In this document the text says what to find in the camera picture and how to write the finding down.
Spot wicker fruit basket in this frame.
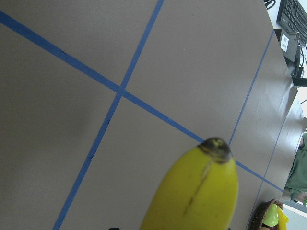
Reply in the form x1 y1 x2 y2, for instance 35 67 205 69
249 199 283 230

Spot brown paper table mat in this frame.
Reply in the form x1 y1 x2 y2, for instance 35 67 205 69
0 0 306 230

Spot black label printer box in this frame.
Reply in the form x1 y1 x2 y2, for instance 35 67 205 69
274 29 300 65

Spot green pear fruit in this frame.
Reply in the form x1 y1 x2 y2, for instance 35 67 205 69
262 203 279 227

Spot person in green shirt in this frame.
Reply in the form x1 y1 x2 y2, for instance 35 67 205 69
283 133 307 203

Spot yellow banana bunch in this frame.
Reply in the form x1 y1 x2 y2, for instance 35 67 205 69
277 206 289 230

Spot black keyboard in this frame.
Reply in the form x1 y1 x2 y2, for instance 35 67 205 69
276 0 307 47

